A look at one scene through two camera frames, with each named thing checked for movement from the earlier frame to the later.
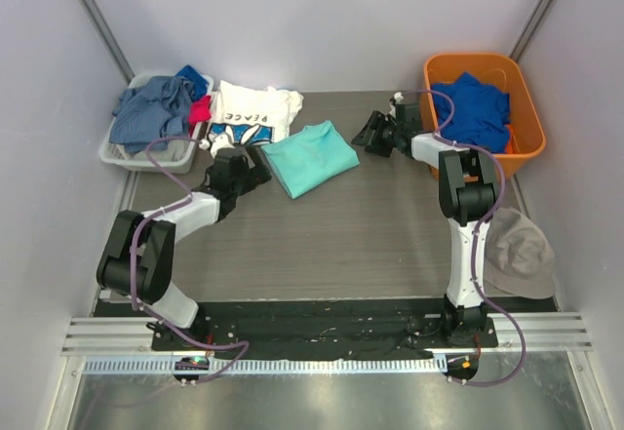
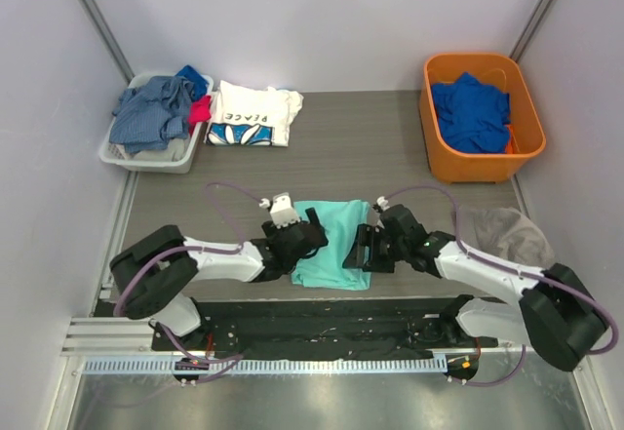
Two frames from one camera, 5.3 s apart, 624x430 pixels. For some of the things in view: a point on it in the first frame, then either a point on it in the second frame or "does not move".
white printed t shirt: [253, 115] does not move
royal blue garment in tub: [481, 115] does not move
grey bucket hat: [519, 257] does not move
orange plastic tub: [501, 71] does not move
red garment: [199, 111] does not move
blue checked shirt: [155, 109] does not move
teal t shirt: [311, 157] -> [339, 221]
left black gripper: [252, 170] -> [306, 233]
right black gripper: [384, 133] -> [370, 246]
